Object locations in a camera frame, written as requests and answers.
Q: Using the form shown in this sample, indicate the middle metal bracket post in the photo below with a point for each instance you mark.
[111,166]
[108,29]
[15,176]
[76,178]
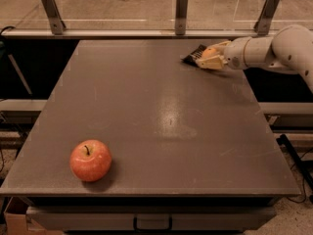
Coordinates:
[181,9]

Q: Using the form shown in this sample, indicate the grey drawer with handle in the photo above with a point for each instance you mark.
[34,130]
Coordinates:
[150,220]

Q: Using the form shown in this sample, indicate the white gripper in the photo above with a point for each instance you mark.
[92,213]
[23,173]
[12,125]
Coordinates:
[237,53]

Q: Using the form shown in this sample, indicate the clear acrylic barrier panel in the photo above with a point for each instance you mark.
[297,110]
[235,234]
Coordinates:
[133,14]

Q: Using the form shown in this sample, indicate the orange fruit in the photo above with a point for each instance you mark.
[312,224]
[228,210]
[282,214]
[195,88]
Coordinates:
[209,52]

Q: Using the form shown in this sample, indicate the black stand leg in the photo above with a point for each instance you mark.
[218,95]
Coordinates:
[302,166]

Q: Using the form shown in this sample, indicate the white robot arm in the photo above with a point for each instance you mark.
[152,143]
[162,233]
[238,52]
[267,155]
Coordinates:
[290,50]

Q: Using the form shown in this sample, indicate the left metal bracket post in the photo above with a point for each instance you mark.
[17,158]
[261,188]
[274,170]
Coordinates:
[54,18]

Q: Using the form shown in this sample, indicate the cardboard box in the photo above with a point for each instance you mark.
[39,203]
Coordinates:
[19,224]

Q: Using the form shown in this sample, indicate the metal bracket post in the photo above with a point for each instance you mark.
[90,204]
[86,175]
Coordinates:
[266,16]
[54,18]
[181,9]

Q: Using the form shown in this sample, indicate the red apple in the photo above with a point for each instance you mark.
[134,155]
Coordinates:
[90,160]

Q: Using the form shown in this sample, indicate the right metal bracket post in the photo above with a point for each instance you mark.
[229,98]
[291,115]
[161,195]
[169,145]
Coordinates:
[266,16]

